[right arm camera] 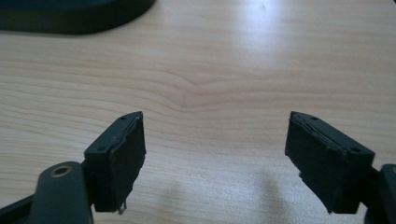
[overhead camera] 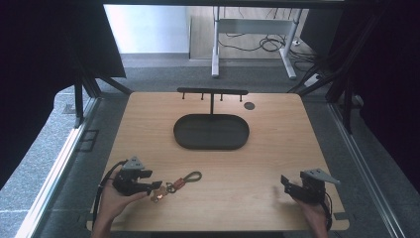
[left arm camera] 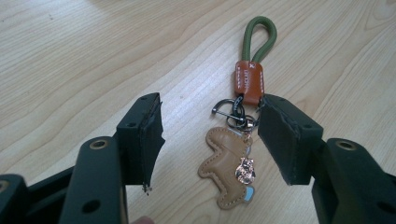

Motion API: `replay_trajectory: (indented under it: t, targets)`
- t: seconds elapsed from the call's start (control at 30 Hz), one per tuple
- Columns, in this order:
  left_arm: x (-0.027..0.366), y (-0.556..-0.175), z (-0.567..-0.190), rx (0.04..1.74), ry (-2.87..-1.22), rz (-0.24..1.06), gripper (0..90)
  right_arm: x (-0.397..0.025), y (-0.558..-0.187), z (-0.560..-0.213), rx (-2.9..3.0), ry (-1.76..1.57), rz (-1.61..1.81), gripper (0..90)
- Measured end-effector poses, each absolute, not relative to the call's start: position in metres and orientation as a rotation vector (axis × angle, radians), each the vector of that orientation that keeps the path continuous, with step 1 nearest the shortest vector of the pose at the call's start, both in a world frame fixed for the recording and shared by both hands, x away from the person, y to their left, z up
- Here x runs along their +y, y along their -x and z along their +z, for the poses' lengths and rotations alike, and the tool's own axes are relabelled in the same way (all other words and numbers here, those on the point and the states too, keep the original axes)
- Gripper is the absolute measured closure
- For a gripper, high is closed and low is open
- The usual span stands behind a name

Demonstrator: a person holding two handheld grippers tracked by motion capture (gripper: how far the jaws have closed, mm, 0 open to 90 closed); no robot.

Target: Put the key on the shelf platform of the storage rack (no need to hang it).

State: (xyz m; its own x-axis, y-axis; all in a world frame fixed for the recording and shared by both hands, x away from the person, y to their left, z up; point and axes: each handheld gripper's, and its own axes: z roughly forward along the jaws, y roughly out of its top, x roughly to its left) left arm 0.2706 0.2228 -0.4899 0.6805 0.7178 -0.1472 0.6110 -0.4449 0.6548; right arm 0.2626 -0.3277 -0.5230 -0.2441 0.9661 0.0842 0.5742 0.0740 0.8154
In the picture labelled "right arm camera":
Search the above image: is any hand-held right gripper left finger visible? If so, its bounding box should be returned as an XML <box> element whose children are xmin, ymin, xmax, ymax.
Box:
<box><xmin>83</xmin><ymin>110</ymin><xmax>147</xmax><ymax>216</ymax></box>

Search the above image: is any black round base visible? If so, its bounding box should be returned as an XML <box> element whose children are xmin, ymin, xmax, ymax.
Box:
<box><xmin>0</xmin><ymin>0</ymin><xmax>157</xmax><ymax>35</ymax></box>

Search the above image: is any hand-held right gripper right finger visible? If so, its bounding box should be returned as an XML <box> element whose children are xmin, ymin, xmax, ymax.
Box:
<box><xmin>284</xmin><ymin>110</ymin><xmax>375</xmax><ymax>216</ymax></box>

